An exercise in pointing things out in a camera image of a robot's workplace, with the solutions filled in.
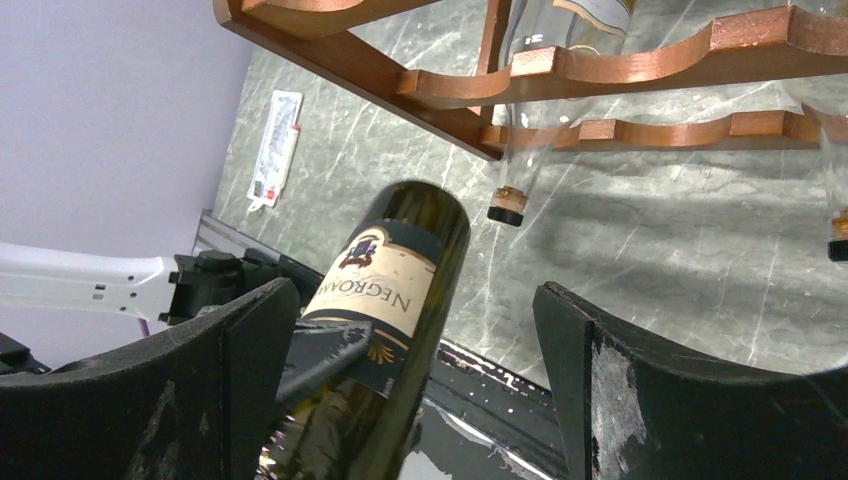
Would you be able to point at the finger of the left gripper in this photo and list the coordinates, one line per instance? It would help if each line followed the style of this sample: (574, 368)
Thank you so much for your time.
(318, 351)

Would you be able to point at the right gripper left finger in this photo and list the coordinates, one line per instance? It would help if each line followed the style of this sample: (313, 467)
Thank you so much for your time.
(191, 402)

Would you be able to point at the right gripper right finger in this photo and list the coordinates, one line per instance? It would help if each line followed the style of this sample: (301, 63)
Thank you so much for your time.
(632, 404)

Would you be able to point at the dark wine bottle white label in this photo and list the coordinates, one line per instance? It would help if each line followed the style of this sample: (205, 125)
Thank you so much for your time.
(398, 271)

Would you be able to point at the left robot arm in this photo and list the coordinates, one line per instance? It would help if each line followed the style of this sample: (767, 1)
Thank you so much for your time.
(177, 288)

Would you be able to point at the wooden wine rack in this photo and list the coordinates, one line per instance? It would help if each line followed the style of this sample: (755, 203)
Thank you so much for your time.
(769, 44)

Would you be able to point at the clear bottle rack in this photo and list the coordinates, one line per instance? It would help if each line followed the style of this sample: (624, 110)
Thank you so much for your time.
(825, 98)
(538, 33)

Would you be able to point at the white printed card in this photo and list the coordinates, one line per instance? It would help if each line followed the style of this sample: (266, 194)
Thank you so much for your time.
(276, 152)

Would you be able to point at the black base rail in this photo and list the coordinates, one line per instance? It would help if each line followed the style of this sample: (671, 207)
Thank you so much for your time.
(483, 421)

